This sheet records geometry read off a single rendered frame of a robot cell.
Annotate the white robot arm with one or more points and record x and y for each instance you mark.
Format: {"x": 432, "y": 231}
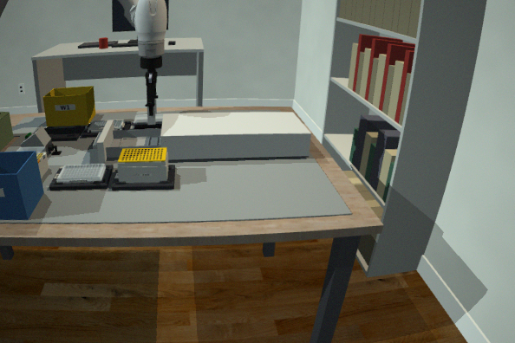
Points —
{"x": 150, "y": 19}

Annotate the blue open-top bin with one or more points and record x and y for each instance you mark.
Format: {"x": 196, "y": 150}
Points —
{"x": 20, "y": 191}

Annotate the yellow open-top bin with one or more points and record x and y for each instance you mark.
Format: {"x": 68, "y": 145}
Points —
{"x": 70, "y": 109}

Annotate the large grey bench mat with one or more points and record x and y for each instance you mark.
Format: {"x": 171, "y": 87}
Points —
{"x": 218, "y": 190}

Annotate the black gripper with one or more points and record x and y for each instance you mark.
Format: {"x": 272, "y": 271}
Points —
{"x": 150, "y": 64}

